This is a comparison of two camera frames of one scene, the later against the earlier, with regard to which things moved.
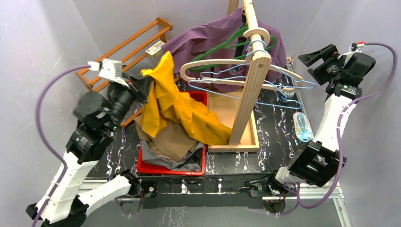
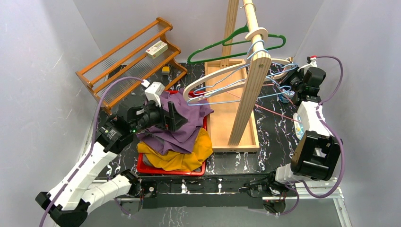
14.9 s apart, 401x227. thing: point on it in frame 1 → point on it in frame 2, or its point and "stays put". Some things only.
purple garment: (218, 56) → (163, 141)
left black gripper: (135, 86) → (170, 116)
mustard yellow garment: (166, 103) → (180, 161)
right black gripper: (329, 54) → (291, 74)
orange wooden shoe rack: (126, 58) stays put
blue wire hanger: (264, 44) → (294, 66)
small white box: (155, 50) stays put
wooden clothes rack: (235, 110) stays put
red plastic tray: (149, 168) stays put
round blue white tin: (287, 95) stays put
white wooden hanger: (246, 60) → (188, 95)
